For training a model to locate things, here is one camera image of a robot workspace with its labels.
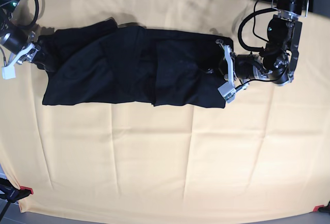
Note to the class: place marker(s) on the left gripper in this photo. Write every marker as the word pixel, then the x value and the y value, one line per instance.
pixel 235 70

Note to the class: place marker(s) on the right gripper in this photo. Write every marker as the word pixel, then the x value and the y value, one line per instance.
pixel 21 45

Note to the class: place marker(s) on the black T-shirt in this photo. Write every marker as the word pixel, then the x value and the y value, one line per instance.
pixel 106 63

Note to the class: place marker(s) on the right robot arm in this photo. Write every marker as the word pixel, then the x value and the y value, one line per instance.
pixel 7 9

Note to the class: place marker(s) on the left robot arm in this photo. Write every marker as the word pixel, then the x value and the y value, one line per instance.
pixel 275 62

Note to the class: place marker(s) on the yellow tablecloth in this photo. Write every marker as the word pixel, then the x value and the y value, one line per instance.
pixel 264 156

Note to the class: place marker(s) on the left red black clamp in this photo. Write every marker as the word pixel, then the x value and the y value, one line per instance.
pixel 12 194

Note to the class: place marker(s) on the red black clamp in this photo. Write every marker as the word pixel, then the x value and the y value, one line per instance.
pixel 12 194
pixel 322 208

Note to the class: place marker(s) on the right red black clamp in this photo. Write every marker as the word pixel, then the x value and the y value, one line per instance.
pixel 322 208

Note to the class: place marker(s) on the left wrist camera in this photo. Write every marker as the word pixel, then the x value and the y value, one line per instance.
pixel 227 91

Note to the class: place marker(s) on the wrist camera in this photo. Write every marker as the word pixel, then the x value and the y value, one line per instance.
pixel 227 91
pixel 8 72

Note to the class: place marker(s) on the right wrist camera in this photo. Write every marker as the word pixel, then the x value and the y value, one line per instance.
pixel 8 72

